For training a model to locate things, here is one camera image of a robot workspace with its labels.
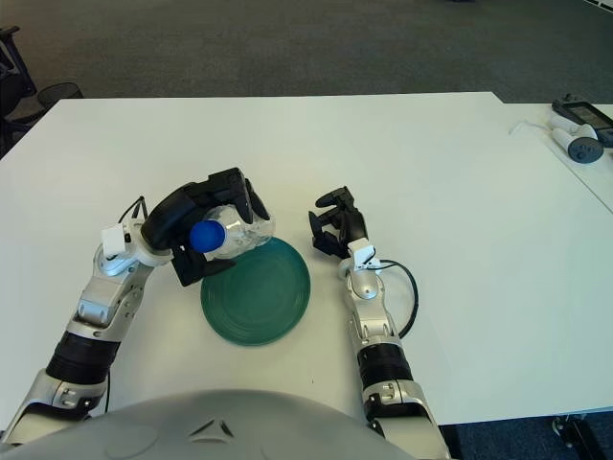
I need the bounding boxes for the grey robot torso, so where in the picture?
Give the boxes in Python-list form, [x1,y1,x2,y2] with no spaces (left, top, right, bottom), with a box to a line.
[0,390,433,460]

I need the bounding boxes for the black office chair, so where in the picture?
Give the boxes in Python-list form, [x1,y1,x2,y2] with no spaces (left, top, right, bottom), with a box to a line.
[0,23,37,146]

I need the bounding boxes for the green round plate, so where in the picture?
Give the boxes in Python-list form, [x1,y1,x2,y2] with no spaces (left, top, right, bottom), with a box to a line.
[200,237,311,347]

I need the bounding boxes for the thin white cable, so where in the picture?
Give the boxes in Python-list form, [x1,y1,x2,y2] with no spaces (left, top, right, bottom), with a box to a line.
[508,119,552,138]

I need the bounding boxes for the clear bottle with blue cap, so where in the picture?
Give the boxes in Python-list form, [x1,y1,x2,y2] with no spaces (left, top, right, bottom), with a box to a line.
[190,203,278,263]

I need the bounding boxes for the black table foot caster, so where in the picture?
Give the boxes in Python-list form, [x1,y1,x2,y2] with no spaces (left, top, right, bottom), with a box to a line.
[549,414,599,450]

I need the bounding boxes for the black wire mesh wastebasket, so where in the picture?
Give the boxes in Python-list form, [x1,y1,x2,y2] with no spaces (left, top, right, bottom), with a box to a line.
[36,81,85,112]

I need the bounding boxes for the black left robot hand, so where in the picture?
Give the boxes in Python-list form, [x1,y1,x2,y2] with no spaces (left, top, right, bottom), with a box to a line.
[141,167,269,288]

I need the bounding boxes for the white handheld controller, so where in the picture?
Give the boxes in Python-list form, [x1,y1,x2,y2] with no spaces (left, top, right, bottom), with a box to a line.
[548,122,603,166]

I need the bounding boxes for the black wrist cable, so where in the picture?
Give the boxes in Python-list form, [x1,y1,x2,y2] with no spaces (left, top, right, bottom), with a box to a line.
[377,260,420,339]
[117,195,148,227]

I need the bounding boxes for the black handheld device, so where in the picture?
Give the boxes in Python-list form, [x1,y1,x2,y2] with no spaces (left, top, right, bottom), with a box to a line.
[550,93,613,148]

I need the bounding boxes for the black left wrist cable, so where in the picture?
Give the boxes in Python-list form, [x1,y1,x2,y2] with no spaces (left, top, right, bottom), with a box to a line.
[117,195,148,227]

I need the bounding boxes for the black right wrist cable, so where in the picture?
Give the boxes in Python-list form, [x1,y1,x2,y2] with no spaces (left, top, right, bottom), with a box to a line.
[377,260,420,339]

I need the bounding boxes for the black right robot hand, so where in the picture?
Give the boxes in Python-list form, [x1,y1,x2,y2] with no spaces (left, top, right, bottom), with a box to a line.
[308,187,369,260]

